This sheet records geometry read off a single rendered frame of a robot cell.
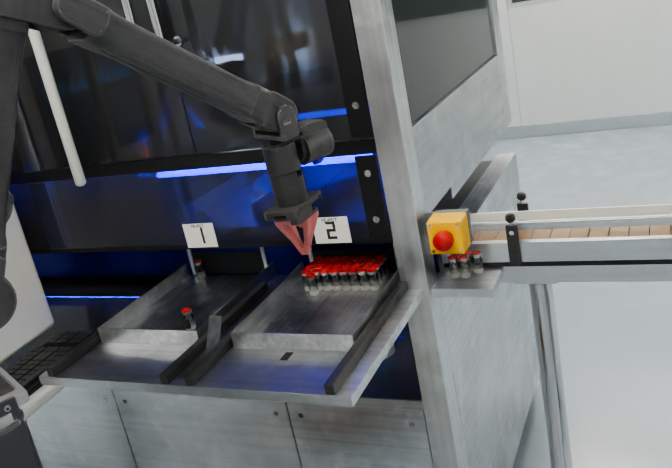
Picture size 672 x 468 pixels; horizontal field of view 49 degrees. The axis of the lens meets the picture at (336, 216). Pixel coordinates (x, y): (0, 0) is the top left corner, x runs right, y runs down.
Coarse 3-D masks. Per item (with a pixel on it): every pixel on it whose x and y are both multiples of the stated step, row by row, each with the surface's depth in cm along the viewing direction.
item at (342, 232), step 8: (344, 216) 156; (320, 224) 160; (328, 224) 159; (336, 224) 158; (344, 224) 157; (320, 232) 160; (336, 232) 159; (344, 232) 158; (320, 240) 161; (328, 240) 160; (336, 240) 159; (344, 240) 159
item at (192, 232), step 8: (184, 224) 174; (192, 224) 173; (200, 224) 172; (208, 224) 171; (184, 232) 175; (192, 232) 174; (200, 232) 173; (208, 232) 172; (192, 240) 175; (200, 240) 174; (208, 240) 173; (216, 240) 172
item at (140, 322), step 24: (168, 288) 182; (192, 288) 181; (216, 288) 178; (240, 288) 175; (120, 312) 166; (144, 312) 172; (168, 312) 170; (192, 312) 167; (216, 312) 156; (120, 336) 158; (144, 336) 156; (168, 336) 153; (192, 336) 150
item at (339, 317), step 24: (288, 288) 167; (384, 288) 151; (264, 312) 157; (288, 312) 157; (312, 312) 155; (336, 312) 152; (360, 312) 150; (240, 336) 145; (264, 336) 142; (288, 336) 140; (312, 336) 138; (336, 336) 136
